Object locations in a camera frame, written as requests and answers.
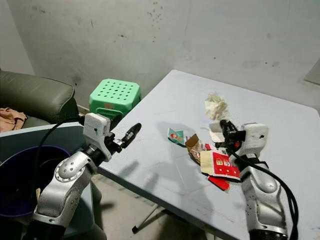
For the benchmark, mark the purple rubbish bin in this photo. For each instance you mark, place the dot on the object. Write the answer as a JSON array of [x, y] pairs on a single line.
[[15, 185]]

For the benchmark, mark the flat white paper napkin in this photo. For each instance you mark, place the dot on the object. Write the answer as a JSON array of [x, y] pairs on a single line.
[[215, 131]]

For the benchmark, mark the small red wrapper scrap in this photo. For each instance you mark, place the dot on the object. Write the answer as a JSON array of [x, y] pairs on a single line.
[[208, 146]]

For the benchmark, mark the brown cardboard piece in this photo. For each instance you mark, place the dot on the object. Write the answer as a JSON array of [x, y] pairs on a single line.
[[194, 146]]

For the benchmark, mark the crumpled white tissue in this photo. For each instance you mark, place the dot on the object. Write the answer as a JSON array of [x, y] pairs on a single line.
[[216, 106]]

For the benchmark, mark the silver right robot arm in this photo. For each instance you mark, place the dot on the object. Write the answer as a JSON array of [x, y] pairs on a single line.
[[262, 200]]

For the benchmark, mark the red paper piece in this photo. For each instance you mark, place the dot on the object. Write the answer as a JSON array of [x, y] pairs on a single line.
[[219, 182]]

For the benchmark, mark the green plastic stool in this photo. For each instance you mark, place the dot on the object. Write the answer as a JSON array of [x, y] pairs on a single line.
[[114, 95]]

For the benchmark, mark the dark green leather sofa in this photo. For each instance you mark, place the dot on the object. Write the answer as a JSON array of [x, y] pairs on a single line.
[[35, 95]]

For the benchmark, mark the beige cloth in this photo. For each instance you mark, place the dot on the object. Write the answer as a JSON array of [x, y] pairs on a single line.
[[10, 119]]

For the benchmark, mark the grey flat panel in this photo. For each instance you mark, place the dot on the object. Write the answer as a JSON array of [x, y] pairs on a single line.
[[314, 72]]

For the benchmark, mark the green white packet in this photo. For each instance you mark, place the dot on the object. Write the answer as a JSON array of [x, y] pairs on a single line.
[[176, 136]]

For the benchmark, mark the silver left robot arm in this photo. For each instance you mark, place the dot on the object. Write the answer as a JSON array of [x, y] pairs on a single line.
[[65, 185]]

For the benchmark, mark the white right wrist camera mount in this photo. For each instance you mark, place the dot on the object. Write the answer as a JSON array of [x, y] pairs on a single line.
[[255, 137]]

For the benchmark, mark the brown paper trash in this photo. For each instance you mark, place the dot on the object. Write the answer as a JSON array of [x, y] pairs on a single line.
[[38, 193]]

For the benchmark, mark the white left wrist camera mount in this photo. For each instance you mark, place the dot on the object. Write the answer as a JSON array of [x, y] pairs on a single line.
[[95, 129]]

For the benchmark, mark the metal table leg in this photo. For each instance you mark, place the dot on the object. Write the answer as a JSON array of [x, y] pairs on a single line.
[[147, 217]]

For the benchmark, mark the red white paper box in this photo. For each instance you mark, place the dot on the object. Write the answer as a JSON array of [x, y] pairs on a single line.
[[220, 164]]

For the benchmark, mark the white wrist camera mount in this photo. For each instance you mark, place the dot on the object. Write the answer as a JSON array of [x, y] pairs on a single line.
[[95, 129], [255, 137]]

